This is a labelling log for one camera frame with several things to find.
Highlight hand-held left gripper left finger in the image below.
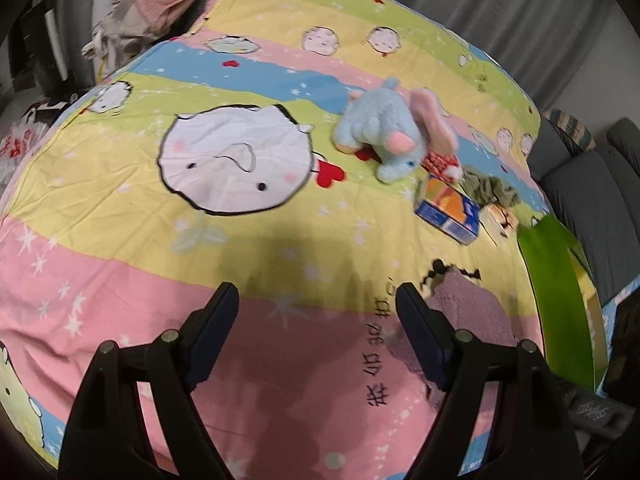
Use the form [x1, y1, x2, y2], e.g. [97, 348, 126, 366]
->
[57, 282, 241, 480]

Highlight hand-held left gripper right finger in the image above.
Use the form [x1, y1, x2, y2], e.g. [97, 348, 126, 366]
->
[395, 282, 586, 480]

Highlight mauve fluffy towel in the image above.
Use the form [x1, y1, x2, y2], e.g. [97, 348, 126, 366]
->
[390, 272, 543, 396]

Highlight red white knitted cloth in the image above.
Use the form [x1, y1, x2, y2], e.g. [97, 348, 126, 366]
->
[420, 150, 463, 181]

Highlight blue plush elephant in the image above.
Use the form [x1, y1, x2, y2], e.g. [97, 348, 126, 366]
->
[332, 77, 458, 183]

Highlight cartoon printed bedsheet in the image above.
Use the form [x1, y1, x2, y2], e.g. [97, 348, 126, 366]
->
[0, 0, 608, 480]

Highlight blue orange box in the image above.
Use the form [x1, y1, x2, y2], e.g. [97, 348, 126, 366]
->
[414, 175, 482, 246]

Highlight green striped cloth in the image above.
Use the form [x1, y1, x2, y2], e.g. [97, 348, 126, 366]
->
[460, 165, 521, 208]

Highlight grey sofa cushions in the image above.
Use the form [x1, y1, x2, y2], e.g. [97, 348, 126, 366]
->
[530, 117, 640, 306]

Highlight patterned pillow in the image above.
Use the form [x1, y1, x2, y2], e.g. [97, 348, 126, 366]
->
[542, 107, 598, 153]

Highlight red white plastic bag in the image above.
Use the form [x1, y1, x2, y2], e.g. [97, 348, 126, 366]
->
[0, 102, 66, 161]

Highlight white grey cloth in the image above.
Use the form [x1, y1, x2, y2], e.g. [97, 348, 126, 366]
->
[82, 0, 156, 61]

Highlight pink towel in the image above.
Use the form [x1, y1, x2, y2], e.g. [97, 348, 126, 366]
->
[130, 0, 226, 41]

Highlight black cabinet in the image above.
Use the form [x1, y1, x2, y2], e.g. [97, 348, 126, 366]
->
[10, 0, 56, 96]

